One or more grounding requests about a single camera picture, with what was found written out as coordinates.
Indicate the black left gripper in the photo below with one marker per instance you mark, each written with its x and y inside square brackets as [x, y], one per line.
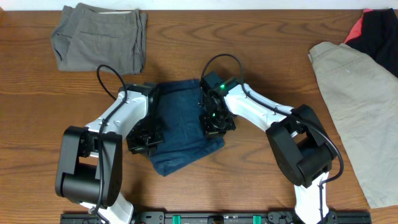
[137, 147]

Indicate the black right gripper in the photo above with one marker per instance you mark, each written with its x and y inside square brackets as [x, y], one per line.
[211, 130]

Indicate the navy blue shorts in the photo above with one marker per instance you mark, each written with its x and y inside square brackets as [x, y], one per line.
[184, 141]

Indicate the khaki beige shorts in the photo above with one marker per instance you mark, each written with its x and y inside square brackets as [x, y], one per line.
[361, 97]

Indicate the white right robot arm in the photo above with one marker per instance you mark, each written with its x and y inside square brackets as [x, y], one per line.
[303, 151]

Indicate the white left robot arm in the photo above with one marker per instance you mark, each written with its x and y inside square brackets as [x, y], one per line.
[90, 167]

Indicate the folded grey shorts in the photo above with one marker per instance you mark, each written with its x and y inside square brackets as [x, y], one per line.
[89, 36]

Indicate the red garment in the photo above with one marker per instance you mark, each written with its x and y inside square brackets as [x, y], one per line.
[356, 30]

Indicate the black t-shirt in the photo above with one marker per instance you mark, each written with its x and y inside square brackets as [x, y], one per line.
[379, 38]

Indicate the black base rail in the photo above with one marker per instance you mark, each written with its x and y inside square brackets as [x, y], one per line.
[245, 218]

